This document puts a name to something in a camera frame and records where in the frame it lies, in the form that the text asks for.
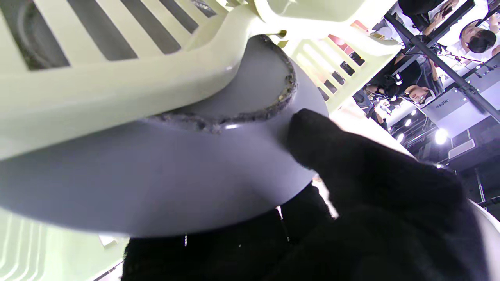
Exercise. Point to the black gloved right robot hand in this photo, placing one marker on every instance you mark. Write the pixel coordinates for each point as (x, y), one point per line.
(390, 214)

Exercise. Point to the grey round plate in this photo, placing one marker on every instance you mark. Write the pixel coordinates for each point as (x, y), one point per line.
(156, 175)

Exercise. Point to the grey monitor with logo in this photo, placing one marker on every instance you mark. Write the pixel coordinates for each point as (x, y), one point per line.
(453, 109)

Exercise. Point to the person in black shirt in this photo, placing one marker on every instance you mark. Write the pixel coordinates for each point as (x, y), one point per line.
(418, 93)

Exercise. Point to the black metal truss pole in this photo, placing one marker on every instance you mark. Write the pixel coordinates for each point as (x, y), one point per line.
(449, 70)

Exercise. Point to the person with black hair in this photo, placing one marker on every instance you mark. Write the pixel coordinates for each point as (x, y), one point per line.
(480, 39)

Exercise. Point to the green plastic dish rack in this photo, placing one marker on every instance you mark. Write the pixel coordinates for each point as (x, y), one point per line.
(97, 89)

